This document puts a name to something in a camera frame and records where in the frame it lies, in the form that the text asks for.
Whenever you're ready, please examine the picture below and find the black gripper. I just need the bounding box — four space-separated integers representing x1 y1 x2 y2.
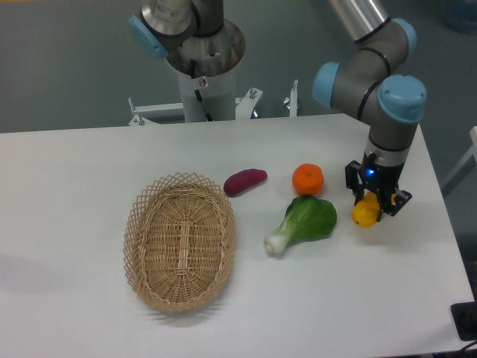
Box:
345 148 412 222

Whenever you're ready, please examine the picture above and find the yellow mango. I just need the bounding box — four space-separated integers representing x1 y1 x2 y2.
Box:
351 192 380 228

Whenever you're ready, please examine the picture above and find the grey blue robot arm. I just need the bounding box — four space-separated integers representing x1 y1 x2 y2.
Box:
128 1 427 216

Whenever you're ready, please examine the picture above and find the orange tangerine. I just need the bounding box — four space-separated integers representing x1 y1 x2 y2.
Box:
291 163 324 195

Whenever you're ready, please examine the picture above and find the green bok choy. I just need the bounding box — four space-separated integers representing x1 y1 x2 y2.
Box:
264 196 338 257

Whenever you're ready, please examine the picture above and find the white furniture at right edge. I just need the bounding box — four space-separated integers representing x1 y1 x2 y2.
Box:
440 126 476 197

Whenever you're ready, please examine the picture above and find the purple sweet potato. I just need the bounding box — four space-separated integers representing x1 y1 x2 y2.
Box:
223 169 268 197

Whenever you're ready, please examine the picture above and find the black device at edge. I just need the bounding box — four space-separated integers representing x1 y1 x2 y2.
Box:
450 301 476 341

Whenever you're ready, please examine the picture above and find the woven wicker basket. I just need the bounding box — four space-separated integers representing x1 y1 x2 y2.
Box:
123 173 236 313

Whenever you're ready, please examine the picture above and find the white metal mounting frame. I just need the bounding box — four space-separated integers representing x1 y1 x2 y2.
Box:
127 79 302 126

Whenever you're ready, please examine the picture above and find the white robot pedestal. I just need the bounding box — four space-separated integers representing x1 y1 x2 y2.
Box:
167 19 246 104

